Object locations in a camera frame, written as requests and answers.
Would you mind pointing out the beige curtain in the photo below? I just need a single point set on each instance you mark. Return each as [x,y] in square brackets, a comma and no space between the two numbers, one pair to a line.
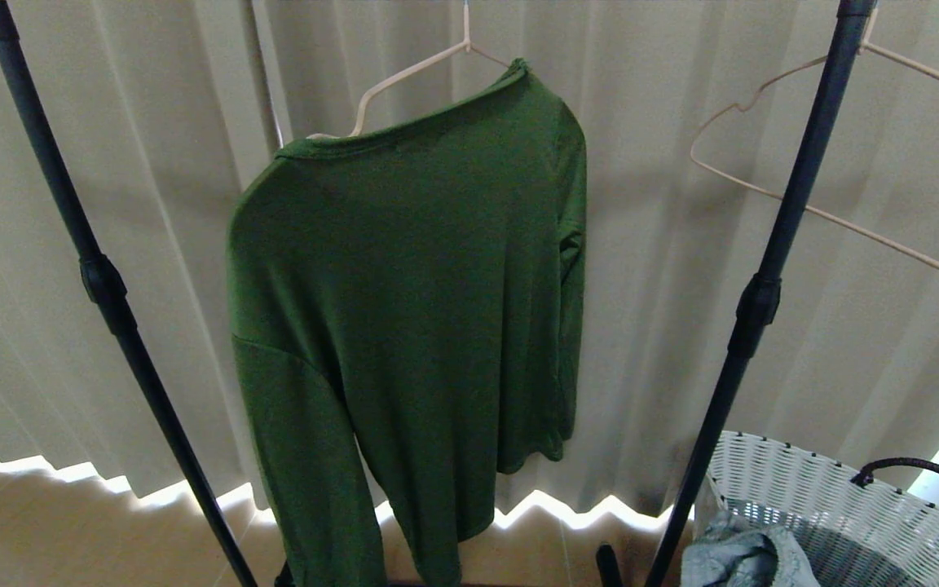
[152,163]

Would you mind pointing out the green long-sleeved shirt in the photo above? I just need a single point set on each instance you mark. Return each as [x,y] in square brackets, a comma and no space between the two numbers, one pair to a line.
[404,285]

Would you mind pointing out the black clothes rack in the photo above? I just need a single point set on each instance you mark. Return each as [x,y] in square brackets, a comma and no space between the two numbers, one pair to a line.
[103,285]

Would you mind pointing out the white laundry basket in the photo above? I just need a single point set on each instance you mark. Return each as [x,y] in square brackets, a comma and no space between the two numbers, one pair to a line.
[804,489]

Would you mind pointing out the pale grey garment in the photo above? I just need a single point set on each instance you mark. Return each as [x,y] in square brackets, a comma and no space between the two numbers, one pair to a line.
[738,558]

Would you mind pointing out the pink clothes hanger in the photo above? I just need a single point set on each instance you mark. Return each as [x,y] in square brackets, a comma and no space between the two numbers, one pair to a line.
[844,218]
[404,75]

